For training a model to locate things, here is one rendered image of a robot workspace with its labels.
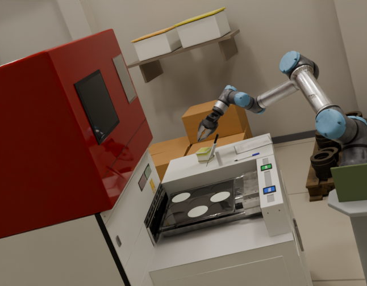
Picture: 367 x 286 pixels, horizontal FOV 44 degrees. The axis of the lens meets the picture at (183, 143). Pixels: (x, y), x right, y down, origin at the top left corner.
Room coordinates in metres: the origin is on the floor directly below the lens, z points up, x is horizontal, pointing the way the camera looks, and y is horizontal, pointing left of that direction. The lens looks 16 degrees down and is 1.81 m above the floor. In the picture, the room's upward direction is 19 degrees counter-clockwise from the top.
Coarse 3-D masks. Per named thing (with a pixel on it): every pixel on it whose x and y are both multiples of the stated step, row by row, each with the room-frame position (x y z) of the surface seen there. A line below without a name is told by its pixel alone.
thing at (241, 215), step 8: (224, 216) 1.92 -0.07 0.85; (232, 216) 1.91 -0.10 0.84; (240, 216) 1.90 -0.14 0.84; (248, 216) 1.89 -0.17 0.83; (192, 224) 1.96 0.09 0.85; (200, 224) 1.94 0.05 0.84; (208, 224) 1.93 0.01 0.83; (216, 224) 1.92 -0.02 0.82; (168, 232) 1.98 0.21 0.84; (176, 232) 1.97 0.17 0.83; (184, 232) 1.96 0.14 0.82
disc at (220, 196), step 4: (220, 192) 2.09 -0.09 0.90; (224, 192) 2.07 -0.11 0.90; (228, 192) 2.05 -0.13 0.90; (212, 196) 2.07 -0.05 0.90; (216, 196) 2.06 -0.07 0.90; (220, 196) 2.04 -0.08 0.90; (224, 196) 2.02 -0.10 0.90; (228, 196) 2.01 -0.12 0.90; (212, 200) 2.03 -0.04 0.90; (216, 200) 2.01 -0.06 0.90; (220, 200) 1.99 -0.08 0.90
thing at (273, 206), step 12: (276, 168) 2.00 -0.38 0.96; (264, 180) 1.91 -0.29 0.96; (276, 180) 1.87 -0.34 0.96; (276, 192) 1.75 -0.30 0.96; (264, 204) 1.68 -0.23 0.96; (276, 204) 1.65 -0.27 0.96; (264, 216) 1.67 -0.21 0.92; (276, 216) 1.66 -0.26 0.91; (288, 216) 1.73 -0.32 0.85; (276, 228) 1.66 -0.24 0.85; (288, 228) 1.65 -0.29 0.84
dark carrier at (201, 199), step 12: (228, 180) 2.20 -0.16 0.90; (192, 192) 2.21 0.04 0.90; (204, 192) 2.16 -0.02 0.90; (216, 192) 2.10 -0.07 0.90; (168, 204) 2.16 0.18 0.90; (180, 204) 2.11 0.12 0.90; (192, 204) 2.06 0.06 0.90; (204, 204) 2.02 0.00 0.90; (216, 204) 1.97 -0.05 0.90; (228, 204) 1.93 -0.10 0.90; (168, 216) 2.02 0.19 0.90; (180, 216) 1.98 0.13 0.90; (204, 216) 1.89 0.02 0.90
